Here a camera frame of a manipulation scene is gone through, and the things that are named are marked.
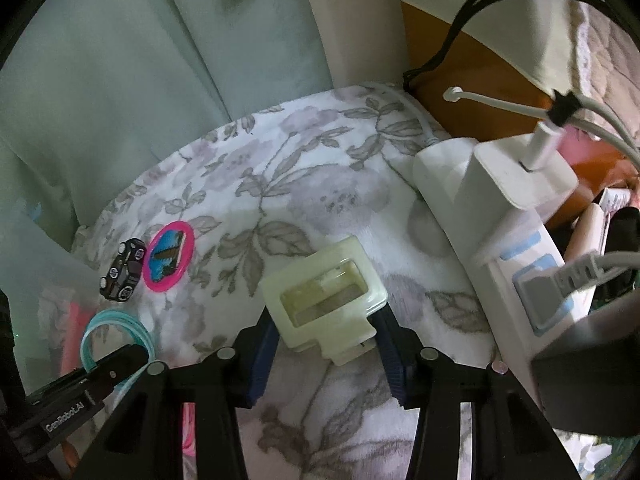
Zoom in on grey floral blanket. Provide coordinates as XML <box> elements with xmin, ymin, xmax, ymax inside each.
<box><xmin>70</xmin><ymin>82</ymin><xmax>551</xmax><ymax>480</ymax></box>

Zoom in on black cable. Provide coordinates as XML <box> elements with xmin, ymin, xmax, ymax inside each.
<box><xmin>402</xmin><ymin>0</ymin><xmax>608</xmax><ymax>93</ymax></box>

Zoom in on pale green curtain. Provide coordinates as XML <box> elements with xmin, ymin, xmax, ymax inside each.
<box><xmin>0</xmin><ymin>0</ymin><xmax>336</xmax><ymax>311</ymax></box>

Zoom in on cream plastic case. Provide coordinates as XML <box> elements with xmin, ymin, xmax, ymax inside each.
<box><xmin>257</xmin><ymin>235</ymin><xmax>388</xmax><ymax>367</ymax></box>

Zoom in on white charging cable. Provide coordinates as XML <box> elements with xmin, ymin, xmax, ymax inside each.
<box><xmin>442</xmin><ymin>85</ymin><xmax>640</xmax><ymax>171</ymax></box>

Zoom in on white charger adapter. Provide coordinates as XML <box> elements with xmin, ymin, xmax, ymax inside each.
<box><xmin>467</xmin><ymin>132</ymin><xmax>578</xmax><ymax>266</ymax></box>

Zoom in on wooden bed frame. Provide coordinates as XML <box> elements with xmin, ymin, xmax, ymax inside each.
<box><xmin>400</xmin><ymin>0</ymin><xmax>640</xmax><ymax>201</ymax></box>

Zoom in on beige quilted lace bedspread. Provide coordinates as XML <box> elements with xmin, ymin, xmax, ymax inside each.
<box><xmin>565</xmin><ymin>0</ymin><xmax>640</xmax><ymax>126</ymax></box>

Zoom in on black cloth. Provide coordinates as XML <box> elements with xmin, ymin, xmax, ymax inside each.
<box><xmin>602</xmin><ymin>207</ymin><xmax>640</xmax><ymax>261</ymax></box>

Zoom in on white power strip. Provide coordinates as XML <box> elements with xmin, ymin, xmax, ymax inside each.
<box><xmin>412</xmin><ymin>142</ymin><xmax>601</xmax><ymax>411</ymax></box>

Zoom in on white paper box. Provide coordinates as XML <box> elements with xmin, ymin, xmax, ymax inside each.
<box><xmin>597</xmin><ymin>187</ymin><xmax>633</xmax><ymax>211</ymax></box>

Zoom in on pink rimmed round disc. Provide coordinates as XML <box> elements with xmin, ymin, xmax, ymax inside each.
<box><xmin>141</xmin><ymin>220</ymin><xmax>195</xmax><ymax>295</ymax></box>

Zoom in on green floral rug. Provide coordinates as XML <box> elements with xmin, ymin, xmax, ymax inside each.
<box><xmin>565</xmin><ymin>430</ymin><xmax>631</xmax><ymax>480</ymax></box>

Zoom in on black toy car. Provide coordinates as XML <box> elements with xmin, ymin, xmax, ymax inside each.
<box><xmin>97</xmin><ymin>237</ymin><xmax>147</xmax><ymax>303</ymax></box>

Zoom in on black charger adapter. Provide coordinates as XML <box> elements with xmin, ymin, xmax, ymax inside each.
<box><xmin>530</xmin><ymin>292</ymin><xmax>640</xmax><ymax>436</ymax></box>

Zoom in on teal hair ties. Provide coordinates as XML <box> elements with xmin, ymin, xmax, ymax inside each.
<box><xmin>80</xmin><ymin>308</ymin><xmax>156</xmax><ymax>391</ymax></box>

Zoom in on clear plastic container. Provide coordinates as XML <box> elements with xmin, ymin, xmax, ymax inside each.
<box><xmin>10</xmin><ymin>200</ymin><xmax>126</xmax><ymax>396</ymax></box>

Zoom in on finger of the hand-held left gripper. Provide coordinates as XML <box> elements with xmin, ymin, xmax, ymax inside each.
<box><xmin>27</xmin><ymin>342</ymin><xmax>153</xmax><ymax>404</ymax></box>

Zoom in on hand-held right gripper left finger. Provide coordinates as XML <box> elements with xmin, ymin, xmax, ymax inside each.
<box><xmin>87</xmin><ymin>305</ymin><xmax>278</xmax><ymax>480</ymax></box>

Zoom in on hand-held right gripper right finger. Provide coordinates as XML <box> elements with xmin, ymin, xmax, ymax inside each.
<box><xmin>370</xmin><ymin>302</ymin><xmax>571</xmax><ymax>480</ymax></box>

